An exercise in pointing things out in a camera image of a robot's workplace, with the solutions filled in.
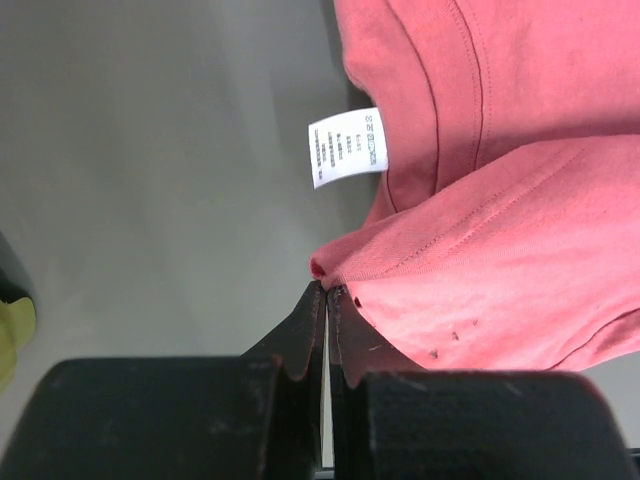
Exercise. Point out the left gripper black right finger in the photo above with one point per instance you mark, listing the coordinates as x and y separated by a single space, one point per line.
393 419

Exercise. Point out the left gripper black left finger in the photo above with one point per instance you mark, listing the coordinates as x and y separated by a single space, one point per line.
252 416

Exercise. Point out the pink t shirt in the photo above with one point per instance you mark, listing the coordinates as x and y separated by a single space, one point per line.
505 230

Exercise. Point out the olive green plastic bin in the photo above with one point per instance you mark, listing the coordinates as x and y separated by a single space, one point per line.
18 313

